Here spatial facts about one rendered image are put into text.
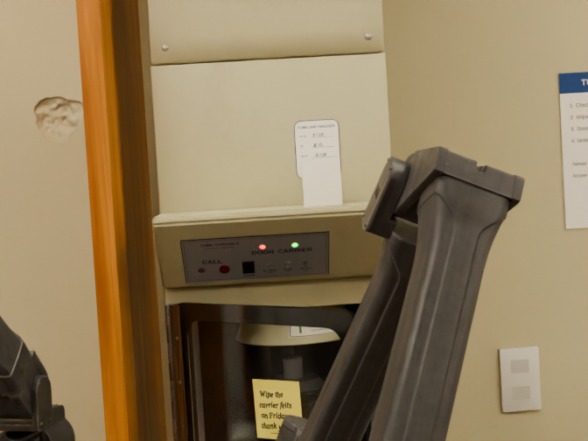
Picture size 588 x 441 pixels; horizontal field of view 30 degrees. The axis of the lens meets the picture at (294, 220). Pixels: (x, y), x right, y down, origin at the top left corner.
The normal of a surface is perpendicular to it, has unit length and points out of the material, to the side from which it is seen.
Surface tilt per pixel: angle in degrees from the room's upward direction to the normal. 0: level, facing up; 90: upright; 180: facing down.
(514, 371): 90
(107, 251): 90
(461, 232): 68
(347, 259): 135
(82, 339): 90
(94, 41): 90
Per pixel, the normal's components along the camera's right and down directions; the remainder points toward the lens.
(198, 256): 0.07, 0.74
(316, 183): -0.04, 0.05
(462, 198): 0.24, -0.34
